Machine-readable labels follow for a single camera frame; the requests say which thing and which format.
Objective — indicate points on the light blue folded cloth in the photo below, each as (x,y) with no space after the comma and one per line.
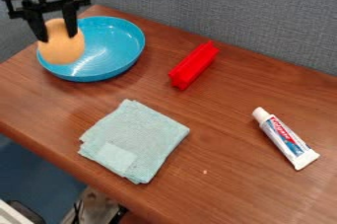
(132,140)

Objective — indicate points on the grey table leg frame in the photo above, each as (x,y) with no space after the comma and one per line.
(95,208)

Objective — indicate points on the black white object corner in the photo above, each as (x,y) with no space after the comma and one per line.
(12,216)

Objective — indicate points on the red plastic block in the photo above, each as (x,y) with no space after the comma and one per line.
(193,65)

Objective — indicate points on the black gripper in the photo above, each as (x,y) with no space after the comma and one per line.
(31,10)

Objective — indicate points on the blue plate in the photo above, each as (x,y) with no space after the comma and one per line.
(115,43)

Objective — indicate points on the yellow ball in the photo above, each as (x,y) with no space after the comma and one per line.
(61,49)

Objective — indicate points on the white toothpaste tube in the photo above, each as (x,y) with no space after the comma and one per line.
(299,153)

